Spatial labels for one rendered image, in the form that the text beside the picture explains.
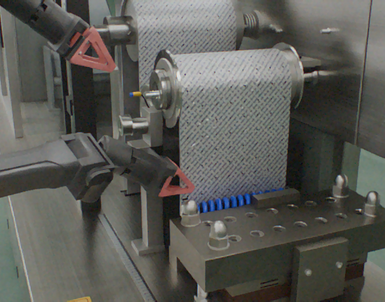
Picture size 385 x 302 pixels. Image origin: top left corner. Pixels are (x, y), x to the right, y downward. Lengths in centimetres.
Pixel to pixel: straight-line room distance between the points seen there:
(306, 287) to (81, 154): 44
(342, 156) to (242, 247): 55
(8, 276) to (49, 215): 157
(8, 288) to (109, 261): 171
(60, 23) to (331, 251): 59
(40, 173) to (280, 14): 70
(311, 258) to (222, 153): 26
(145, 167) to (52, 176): 19
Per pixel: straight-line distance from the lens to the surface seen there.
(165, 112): 101
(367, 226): 101
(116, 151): 91
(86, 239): 120
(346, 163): 138
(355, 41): 105
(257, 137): 104
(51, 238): 122
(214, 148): 100
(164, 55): 99
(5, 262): 302
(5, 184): 77
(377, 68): 100
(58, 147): 84
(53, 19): 89
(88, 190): 95
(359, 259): 105
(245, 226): 95
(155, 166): 94
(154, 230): 111
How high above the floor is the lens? 146
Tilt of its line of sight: 19 degrees down
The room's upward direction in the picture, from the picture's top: straight up
